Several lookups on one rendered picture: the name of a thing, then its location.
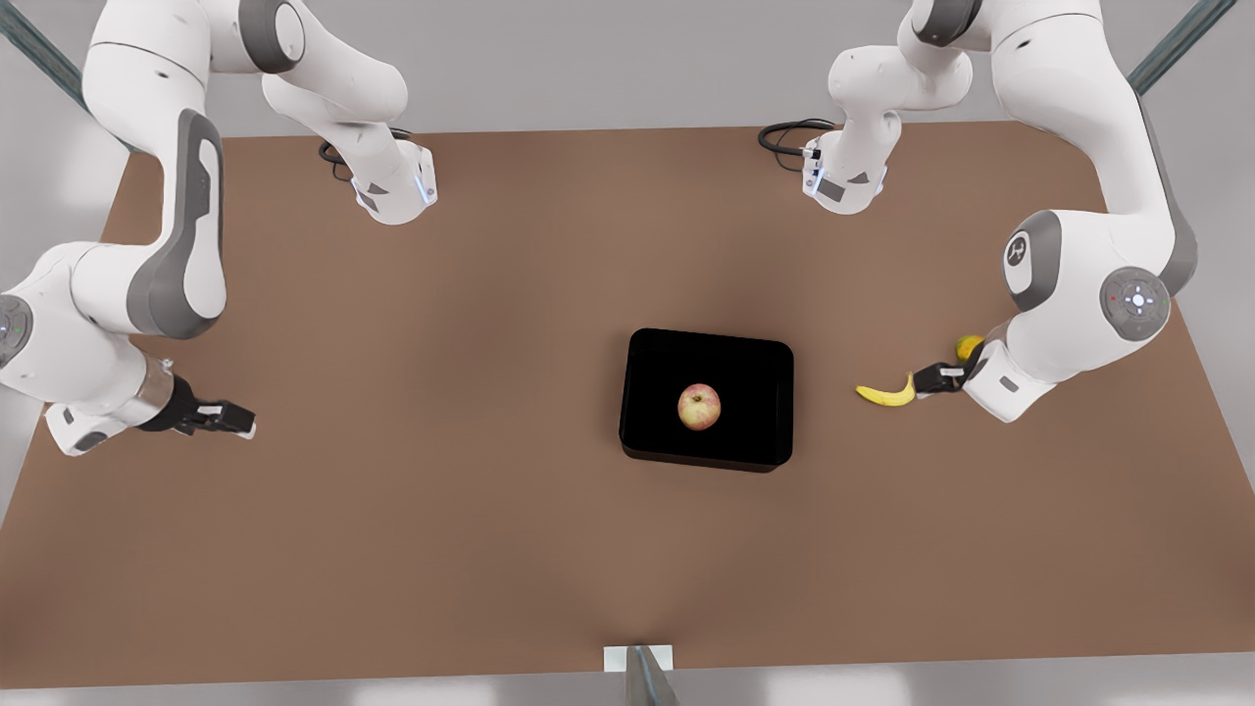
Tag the yellow banana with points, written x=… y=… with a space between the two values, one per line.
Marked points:
x=887 y=394

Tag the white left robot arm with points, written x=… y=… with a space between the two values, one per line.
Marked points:
x=1079 y=265

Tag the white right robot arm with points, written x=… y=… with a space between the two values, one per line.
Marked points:
x=167 y=245

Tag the yellow lemon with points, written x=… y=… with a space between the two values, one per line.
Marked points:
x=969 y=345

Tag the black rectangular tray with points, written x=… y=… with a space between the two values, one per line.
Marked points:
x=706 y=399

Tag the red yellow apple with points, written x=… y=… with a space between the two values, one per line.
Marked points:
x=699 y=407

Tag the silver frame post with foot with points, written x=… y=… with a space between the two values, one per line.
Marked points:
x=642 y=677

